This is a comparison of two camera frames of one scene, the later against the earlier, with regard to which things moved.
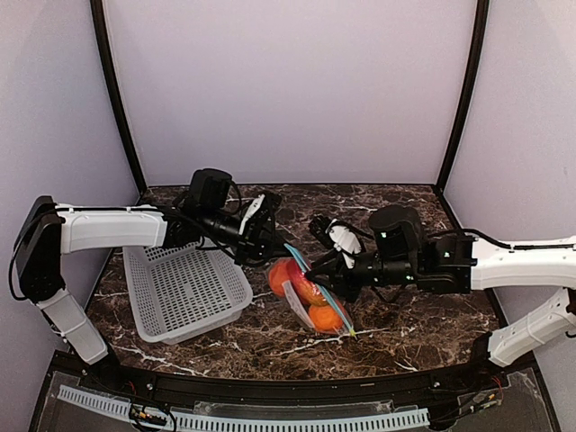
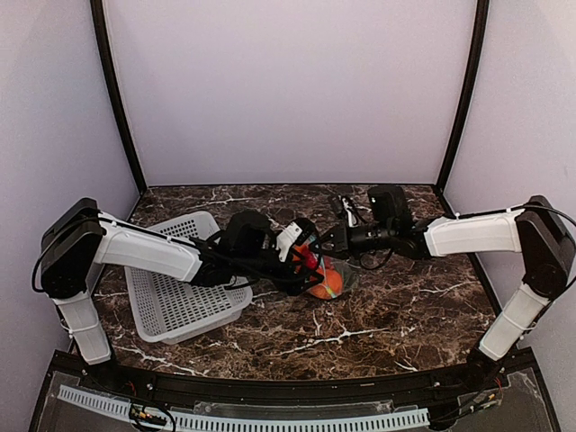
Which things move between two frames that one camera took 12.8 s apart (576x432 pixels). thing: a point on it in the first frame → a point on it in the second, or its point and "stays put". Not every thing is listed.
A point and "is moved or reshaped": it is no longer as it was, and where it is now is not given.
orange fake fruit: [277, 274] is moved or reshaped
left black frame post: [103, 37] stays put
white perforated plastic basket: [175, 291] stays put
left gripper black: [259, 239] → [294, 286]
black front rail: [474, 371] stays put
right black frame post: [477, 61] stays put
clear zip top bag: [289, 281] is moved or reshaped
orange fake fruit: [325, 318] is moved or reshaped
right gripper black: [341, 283] → [341, 244]
